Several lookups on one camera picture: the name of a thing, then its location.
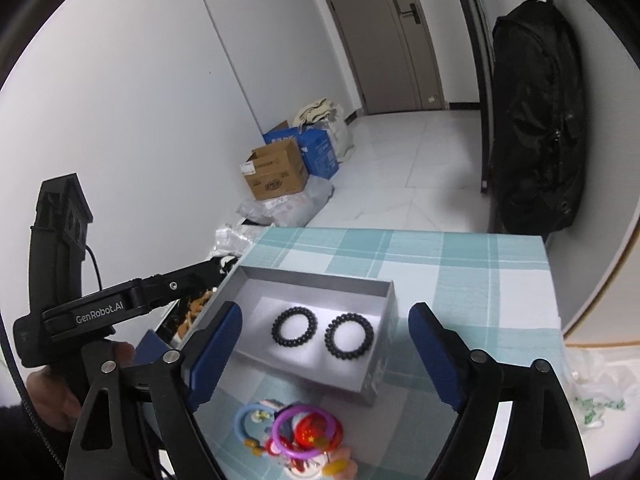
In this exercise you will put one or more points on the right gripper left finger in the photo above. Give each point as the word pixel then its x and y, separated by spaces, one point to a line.
pixel 208 352

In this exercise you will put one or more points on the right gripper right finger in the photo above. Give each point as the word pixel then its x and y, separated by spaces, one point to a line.
pixel 442 352

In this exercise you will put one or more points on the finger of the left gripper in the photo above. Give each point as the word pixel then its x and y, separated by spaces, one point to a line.
pixel 225 263

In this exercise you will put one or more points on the doll head hair clip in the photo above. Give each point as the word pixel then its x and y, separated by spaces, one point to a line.
pixel 338 465

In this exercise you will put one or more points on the grey jewelry box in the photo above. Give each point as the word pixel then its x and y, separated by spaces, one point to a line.
pixel 327 332

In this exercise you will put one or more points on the left hand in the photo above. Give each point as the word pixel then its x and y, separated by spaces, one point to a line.
pixel 53 400

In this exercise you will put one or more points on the teal plaid tablecloth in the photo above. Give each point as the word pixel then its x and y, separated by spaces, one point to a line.
pixel 495 291

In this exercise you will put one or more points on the grey plastic parcel bag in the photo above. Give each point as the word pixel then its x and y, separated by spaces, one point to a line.
pixel 289 211

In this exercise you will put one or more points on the brown cardboard box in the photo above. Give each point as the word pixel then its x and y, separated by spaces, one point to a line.
pixel 275 170

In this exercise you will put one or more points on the red China badge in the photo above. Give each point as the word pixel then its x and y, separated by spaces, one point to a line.
pixel 309 426

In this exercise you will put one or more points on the blue cardboard box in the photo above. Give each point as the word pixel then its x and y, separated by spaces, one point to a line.
pixel 314 145

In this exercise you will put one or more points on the white plastic bag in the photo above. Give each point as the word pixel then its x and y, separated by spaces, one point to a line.
pixel 594 385

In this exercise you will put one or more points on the cream tote bag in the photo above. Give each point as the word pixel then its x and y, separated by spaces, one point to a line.
pixel 327 115

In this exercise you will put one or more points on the grey door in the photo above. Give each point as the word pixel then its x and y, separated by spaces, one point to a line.
pixel 390 51

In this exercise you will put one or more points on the black tripod stand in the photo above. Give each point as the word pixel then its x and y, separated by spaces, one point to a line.
pixel 483 58

